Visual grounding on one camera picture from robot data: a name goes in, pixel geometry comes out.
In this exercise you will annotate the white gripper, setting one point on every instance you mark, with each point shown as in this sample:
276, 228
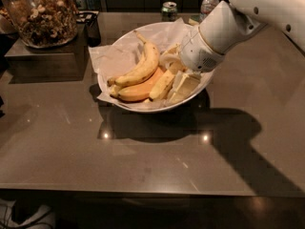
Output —
197, 52

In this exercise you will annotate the yellow banana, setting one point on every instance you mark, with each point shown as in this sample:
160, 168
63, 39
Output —
165, 82
144, 69

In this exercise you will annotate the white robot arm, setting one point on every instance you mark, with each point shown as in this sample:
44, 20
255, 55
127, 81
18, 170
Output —
234, 21

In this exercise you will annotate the orange ripe banana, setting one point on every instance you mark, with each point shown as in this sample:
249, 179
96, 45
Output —
137, 92

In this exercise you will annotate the white bowl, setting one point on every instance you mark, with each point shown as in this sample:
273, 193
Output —
127, 38

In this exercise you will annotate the green soda can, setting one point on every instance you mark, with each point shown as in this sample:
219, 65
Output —
169, 11

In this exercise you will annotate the white paper liner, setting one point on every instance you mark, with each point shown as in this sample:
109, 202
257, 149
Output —
120, 53

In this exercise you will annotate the clear plastic water bottle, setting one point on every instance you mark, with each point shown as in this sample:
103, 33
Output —
206, 8

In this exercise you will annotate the black container behind jar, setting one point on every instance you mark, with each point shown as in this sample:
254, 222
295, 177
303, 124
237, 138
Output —
89, 19

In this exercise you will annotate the dark metal stand box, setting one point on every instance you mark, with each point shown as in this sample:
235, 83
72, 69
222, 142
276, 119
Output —
65, 63

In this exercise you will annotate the glass jar of granola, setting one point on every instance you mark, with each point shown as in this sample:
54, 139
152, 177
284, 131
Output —
43, 24

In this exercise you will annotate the white object under table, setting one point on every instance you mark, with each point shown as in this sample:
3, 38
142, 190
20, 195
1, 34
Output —
15, 214

